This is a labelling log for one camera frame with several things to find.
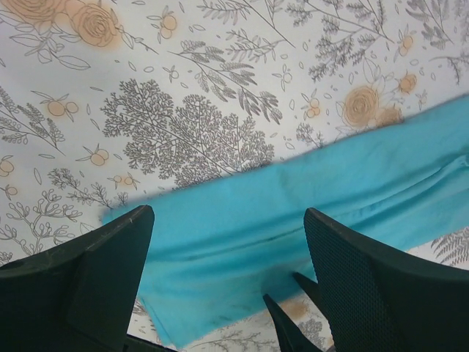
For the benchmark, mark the floral patterned table mat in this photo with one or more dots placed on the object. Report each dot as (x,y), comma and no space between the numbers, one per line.
(105,101)

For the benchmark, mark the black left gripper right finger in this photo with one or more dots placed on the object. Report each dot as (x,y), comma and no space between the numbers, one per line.
(378,298)

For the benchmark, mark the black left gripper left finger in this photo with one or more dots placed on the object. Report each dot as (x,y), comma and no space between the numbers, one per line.
(79,295)

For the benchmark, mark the teal t shirt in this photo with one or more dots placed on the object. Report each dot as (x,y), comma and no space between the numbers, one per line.
(219,246)

